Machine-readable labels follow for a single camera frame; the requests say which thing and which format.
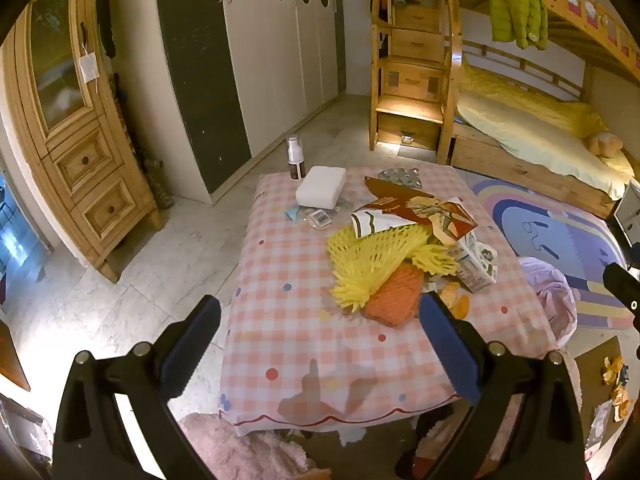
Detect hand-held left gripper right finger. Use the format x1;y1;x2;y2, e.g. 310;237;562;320
395;291;591;480

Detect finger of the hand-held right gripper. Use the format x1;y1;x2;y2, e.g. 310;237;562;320
602;261;640;331

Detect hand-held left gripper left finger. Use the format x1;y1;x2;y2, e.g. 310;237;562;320
52;295;222;480

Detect orange foam fruit net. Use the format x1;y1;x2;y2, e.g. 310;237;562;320
364;262;426;328

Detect orange peel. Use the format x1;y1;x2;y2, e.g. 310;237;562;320
602;356;626;385
612;385;636;421
439;282;471;318

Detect white storage box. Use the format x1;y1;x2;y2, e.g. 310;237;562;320
614;195;640;247

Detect green and white carton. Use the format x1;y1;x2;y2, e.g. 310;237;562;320
445;232;501;293

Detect pastel rainbow rug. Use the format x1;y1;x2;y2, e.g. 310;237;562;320
470;172;636;331

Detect cardboard box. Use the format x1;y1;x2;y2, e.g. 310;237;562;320
572;337;637;476

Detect pink checked tablecloth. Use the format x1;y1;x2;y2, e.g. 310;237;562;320
218;165;558;438

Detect yellow foam fruit net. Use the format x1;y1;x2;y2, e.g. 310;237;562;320
326;222;460;313

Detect cartoon printed paper wrapper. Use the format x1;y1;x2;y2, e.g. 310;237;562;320
350;195;478;248

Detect beige plush toy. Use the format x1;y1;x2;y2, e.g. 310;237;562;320
586;131;625;157

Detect brown cardboard piece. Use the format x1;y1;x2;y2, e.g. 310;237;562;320
364;176;436;207

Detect dark patterned cloth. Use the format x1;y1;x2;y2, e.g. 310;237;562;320
114;72;175;209

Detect silver blister pack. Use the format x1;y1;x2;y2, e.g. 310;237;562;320
377;167;423;190

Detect clear labelled packet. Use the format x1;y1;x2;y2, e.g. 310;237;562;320
302;207;333;231

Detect yellow bedsheet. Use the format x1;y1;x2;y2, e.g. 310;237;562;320
456;57;638;201

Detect white framed board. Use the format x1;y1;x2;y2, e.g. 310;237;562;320
0;395;53;480

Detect white rectangular pack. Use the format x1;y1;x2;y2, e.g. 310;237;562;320
295;166;347;209

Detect brown bottle with white cap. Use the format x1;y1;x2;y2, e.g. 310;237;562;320
285;136;307;181

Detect wooden cabinet with drawers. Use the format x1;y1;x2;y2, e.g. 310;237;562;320
2;0;163;283

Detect wooden stair drawers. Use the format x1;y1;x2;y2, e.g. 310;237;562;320
369;0;463;163

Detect dark wardrobe door panel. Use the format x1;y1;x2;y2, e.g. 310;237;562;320
154;0;253;196

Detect wooden bunk bed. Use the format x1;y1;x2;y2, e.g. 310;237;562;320
442;0;640;218

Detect white hanging tag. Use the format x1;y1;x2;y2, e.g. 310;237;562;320
79;52;101;83

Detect white wardrobe with round holes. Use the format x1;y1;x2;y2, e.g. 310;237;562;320
105;0;347;206

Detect green puffer jacket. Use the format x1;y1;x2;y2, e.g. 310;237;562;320
489;0;549;51

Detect red-brown wall picture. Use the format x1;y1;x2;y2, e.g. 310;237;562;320
0;320;31;392

